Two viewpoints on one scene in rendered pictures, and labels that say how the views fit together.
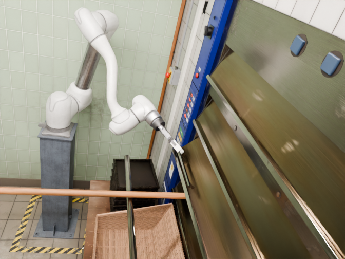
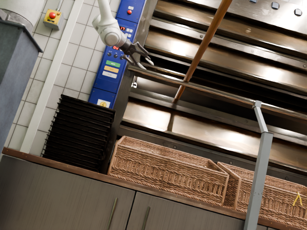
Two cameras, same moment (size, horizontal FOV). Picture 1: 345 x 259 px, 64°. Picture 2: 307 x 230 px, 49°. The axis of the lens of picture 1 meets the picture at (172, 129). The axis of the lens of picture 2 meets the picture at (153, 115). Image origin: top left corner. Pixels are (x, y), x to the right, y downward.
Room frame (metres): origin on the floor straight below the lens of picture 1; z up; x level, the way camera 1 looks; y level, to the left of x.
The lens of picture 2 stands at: (0.56, 1.77, 0.52)
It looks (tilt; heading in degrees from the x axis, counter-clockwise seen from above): 14 degrees up; 287
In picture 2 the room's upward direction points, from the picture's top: 15 degrees clockwise
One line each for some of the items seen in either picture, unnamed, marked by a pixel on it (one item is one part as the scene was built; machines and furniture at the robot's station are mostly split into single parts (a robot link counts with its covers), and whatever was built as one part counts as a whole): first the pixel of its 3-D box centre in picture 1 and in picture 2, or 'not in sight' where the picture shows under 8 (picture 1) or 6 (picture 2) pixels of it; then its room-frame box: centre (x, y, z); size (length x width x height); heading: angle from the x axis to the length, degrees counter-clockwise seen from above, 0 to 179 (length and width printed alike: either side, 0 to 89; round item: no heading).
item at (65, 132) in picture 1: (55, 125); (9, 23); (1.52, 0.79, 1.03); 0.22 x 0.18 x 0.06; 104
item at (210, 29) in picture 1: (208, 26); not in sight; (1.46, -0.04, 1.92); 0.06 x 0.04 x 0.11; 18
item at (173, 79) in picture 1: (173, 76); (53, 19); (1.89, 0.09, 1.46); 0.10 x 0.07 x 0.10; 18
